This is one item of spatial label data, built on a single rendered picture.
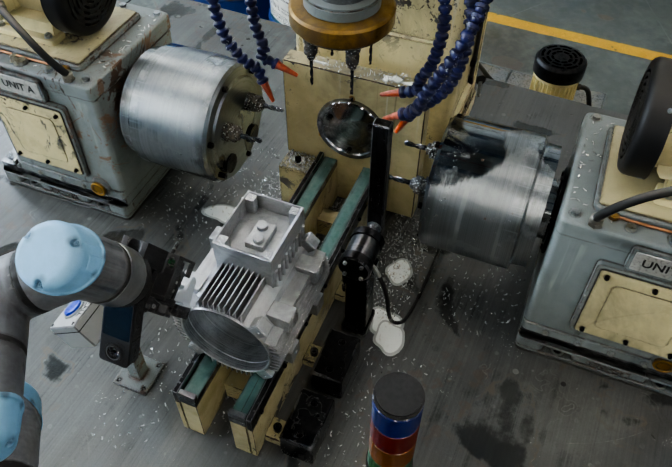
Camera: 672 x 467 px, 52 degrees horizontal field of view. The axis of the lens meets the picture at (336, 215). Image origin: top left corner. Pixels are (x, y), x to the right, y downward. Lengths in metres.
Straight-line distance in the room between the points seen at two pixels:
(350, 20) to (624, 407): 0.83
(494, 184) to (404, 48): 0.39
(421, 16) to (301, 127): 0.34
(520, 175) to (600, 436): 0.48
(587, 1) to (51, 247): 3.61
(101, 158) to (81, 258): 0.78
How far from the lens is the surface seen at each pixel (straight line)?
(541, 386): 1.35
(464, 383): 1.32
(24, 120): 1.54
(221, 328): 1.19
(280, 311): 1.05
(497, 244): 1.19
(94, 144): 1.48
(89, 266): 0.74
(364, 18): 1.14
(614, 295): 1.20
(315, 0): 1.15
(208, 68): 1.35
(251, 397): 1.16
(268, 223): 1.09
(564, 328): 1.31
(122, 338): 0.93
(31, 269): 0.75
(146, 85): 1.37
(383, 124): 1.07
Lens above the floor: 1.94
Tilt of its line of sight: 48 degrees down
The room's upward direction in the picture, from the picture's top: straight up
